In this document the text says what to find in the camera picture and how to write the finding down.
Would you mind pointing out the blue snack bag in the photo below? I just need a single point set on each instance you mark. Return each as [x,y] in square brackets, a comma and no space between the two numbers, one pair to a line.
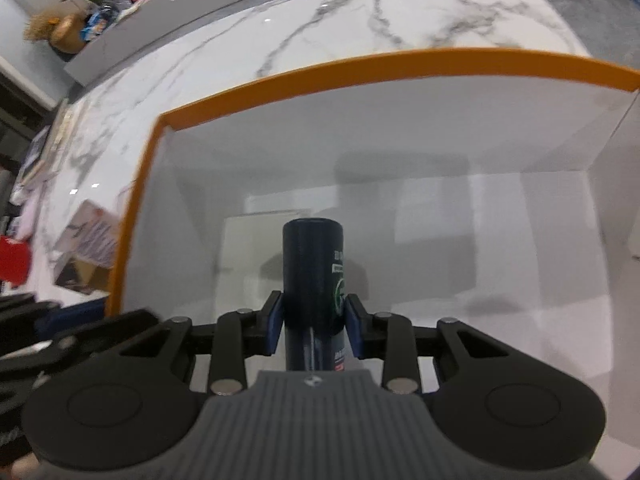
[97,22]

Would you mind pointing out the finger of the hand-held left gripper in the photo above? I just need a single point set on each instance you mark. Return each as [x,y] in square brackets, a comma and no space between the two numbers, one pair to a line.
[30,320]
[100,335]

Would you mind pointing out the red packet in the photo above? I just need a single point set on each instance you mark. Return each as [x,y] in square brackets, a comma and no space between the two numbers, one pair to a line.
[14,260]

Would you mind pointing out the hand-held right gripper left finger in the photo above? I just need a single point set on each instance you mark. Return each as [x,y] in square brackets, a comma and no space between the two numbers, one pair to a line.
[274,325]

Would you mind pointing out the printed magazine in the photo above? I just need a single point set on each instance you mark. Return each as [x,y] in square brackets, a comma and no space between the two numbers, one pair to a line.
[90,240]

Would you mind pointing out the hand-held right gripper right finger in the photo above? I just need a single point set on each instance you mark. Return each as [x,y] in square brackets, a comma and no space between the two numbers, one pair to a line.
[356,327]

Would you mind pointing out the dark blue spray can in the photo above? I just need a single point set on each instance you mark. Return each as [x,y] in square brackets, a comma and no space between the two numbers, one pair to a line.
[310,270]

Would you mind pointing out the stack of books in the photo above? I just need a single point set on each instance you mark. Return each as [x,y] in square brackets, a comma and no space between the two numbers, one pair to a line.
[45,150]

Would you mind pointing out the white box with orange rim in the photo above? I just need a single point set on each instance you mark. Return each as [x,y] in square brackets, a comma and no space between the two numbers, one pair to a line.
[450,135]

